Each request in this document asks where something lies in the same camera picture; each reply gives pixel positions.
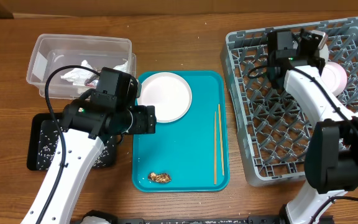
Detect grey bowl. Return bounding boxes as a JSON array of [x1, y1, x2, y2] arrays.
[[309, 30, 329, 62]]

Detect brown food scrap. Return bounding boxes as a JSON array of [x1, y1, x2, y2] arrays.
[[148, 172, 172, 184]]

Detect clear plastic bin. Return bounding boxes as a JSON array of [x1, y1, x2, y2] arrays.
[[26, 34, 136, 100]]

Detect white rice pile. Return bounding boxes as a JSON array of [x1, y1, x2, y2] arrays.
[[35, 120, 117, 170]]

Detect teal plastic tray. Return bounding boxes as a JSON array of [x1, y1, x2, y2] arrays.
[[132, 70, 230, 193]]

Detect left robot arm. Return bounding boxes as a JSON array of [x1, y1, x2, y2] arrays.
[[23, 105, 157, 223]]

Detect grey dish rack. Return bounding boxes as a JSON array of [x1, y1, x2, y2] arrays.
[[221, 17, 358, 187]]

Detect white napkin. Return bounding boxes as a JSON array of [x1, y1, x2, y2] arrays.
[[60, 60, 128, 86]]

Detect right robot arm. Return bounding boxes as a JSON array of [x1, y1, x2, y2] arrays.
[[267, 29, 358, 223]]

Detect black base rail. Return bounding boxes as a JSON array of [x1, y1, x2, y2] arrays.
[[70, 207, 335, 224]]

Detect black tray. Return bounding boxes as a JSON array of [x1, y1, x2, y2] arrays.
[[27, 113, 117, 170]]

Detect large pink plate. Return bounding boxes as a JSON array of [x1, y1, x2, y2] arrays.
[[137, 72, 192, 123]]

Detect red foil wrapper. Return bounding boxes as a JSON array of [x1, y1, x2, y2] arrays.
[[85, 78, 99, 87]]

